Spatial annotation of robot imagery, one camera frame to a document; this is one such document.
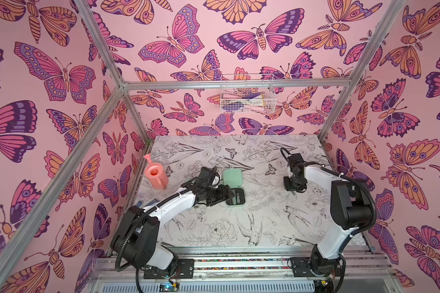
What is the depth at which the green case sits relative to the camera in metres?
0.93

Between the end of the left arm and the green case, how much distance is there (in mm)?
166

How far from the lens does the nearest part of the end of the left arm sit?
0.66 meters
